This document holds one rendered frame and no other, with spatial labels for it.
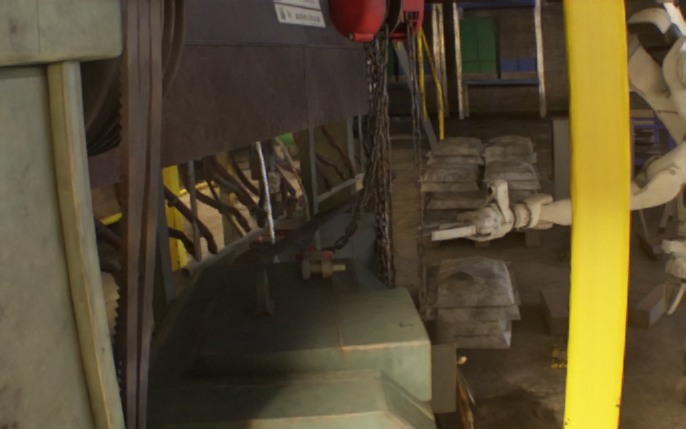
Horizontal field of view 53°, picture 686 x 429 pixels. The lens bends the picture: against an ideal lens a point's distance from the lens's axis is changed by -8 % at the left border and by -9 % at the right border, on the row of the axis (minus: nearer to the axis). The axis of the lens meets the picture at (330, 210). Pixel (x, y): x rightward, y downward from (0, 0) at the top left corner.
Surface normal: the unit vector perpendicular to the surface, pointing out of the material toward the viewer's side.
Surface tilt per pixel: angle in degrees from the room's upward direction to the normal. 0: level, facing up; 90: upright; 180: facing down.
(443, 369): 90
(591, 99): 90
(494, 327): 63
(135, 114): 96
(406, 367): 90
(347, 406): 0
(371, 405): 0
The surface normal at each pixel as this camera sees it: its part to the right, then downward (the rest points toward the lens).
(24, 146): 0.95, 0.00
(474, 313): -0.18, -0.28
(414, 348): 0.03, 0.18
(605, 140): -0.31, 0.19
